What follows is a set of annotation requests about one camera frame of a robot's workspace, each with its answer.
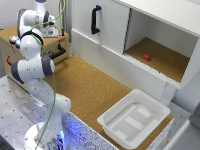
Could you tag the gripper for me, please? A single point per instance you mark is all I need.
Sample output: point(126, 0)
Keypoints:
point(50, 30)

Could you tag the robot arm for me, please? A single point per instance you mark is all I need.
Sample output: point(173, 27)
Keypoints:
point(33, 68)

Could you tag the wooden drawer box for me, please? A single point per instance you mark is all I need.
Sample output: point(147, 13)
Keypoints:
point(6, 50)

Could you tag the white sliding door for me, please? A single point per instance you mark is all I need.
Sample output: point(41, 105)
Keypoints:
point(111, 25)

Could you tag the pink block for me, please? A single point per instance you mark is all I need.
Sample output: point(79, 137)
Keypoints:
point(146, 57)

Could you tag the white cabinet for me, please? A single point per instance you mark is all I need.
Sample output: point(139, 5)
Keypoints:
point(156, 20)

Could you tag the white plastic box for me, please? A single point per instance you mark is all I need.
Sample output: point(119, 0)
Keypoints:
point(133, 121)

